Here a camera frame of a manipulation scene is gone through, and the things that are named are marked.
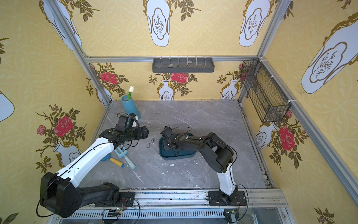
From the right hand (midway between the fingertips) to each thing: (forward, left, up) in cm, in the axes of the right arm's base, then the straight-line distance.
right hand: (163, 146), depth 94 cm
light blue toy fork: (-6, +25, +1) cm, 26 cm away
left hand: (+1, +11, +15) cm, 19 cm away
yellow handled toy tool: (-13, +27, +2) cm, 30 cm away
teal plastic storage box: (-9, -6, +6) cm, 12 cm away
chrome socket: (+4, +8, +1) cm, 9 cm away
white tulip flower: (+24, +20, +29) cm, 43 cm away
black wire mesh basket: (+12, -59, +32) cm, 68 cm away
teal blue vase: (+20, +24, +16) cm, 36 cm away
